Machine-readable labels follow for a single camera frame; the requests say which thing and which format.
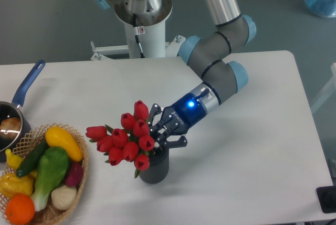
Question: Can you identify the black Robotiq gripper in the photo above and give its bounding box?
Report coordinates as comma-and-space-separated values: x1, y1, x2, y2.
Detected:
146, 93, 207, 148

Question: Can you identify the red tulip bouquet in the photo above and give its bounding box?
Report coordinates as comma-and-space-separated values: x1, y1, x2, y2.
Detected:
86, 100, 156, 178

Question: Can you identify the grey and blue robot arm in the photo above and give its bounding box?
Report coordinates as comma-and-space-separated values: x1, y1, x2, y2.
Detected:
94, 0, 256, 148

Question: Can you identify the dark grey ribbed vase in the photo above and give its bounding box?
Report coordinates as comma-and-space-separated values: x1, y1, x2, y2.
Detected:
139, 148, 169, 184

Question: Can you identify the purple red radish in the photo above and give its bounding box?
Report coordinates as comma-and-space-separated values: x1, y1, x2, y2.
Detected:
65, 162, 83, 187

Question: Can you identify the yellow squash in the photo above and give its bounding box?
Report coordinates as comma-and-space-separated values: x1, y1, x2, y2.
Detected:
45, 126, 83, 162

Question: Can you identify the green bok choy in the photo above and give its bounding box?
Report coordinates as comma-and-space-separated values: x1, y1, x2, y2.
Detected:
31, 147, 69, 212

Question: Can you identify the white garlic bulb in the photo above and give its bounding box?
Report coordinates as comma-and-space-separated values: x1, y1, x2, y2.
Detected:
51, 185, 77, 210

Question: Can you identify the dark green cucumber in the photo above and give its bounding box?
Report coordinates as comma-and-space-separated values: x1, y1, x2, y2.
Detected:
16, 139, 49, 178

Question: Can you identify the woven wicker basket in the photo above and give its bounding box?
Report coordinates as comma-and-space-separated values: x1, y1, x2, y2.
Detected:
12, 123, 89, 224

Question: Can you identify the brown bread in pan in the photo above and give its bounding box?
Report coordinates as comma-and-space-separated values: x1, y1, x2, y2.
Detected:
1, 117, 21, 140

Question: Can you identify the orange fruit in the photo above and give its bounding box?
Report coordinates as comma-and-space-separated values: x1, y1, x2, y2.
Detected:
5, 194, 35, 224

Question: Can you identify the black device at edge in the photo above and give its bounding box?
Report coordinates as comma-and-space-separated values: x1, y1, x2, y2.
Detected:
316, 186, 336, 213

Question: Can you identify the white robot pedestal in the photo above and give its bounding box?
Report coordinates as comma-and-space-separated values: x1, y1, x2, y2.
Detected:
91, 21, 186, 60

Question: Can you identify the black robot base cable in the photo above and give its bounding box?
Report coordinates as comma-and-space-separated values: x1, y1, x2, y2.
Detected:
132, 13, 145, 58

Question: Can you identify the blue handled saucepan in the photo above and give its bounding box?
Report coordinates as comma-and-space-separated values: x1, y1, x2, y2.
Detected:
1, 60, 46, 162

